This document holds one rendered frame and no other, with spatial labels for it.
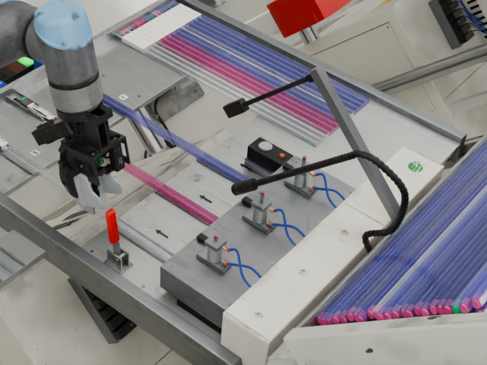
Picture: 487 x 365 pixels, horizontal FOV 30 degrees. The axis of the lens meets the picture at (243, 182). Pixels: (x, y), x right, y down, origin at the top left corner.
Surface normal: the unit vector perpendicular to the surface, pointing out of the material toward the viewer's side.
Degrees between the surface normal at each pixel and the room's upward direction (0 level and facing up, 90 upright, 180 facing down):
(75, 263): 90
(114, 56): 46
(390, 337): 90
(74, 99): 53
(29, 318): 0
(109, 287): 90
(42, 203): 0
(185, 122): 0
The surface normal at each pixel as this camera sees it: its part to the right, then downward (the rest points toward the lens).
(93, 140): -0.61, 0.50
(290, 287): 0.07, -0.73
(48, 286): 0.61, -0.18
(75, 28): 0.66, 0.36
